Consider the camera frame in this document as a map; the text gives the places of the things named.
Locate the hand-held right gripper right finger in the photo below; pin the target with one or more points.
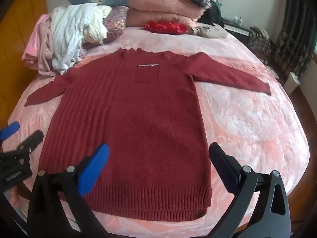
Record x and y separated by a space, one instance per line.
223 163

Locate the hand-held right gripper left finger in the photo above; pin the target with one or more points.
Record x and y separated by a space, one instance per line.
95 168

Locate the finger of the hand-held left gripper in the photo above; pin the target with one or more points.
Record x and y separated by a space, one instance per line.
32 141
10 129

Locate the dark red knit sweater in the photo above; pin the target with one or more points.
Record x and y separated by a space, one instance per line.
148 129

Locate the pink printed blanket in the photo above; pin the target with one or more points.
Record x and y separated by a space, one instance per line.
247 129

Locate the mauve garment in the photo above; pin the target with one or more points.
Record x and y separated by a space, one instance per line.
45 54

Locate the bright pink garment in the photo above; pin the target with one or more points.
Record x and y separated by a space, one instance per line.
31 47

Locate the white bathroom scale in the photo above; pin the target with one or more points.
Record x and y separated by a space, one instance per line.
272 71

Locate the white box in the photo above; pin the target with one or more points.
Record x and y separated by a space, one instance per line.
292 82

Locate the white striped garment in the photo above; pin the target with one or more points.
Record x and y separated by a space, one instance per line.
66 34

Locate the plaid cloth on chair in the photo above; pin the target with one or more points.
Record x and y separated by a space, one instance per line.
260 41

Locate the cream white garment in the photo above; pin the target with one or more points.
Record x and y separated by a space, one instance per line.
95 29

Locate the beige hot water bottle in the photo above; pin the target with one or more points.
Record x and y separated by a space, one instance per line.
210 31

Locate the dark side desk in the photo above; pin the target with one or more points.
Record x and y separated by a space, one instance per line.
235 28

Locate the small white bottles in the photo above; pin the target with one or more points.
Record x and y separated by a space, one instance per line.
238 21

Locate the purple patterned pillow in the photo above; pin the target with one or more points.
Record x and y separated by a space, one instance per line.
116 22

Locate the dark patterned curtain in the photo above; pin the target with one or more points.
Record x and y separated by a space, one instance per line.
294 34

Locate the red patterned pouch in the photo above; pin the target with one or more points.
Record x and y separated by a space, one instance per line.
166 27

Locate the black bag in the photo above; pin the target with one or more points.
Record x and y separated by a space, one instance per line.
213 14

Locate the folded pink blanket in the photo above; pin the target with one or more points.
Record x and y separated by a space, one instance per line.
153 17
161 1

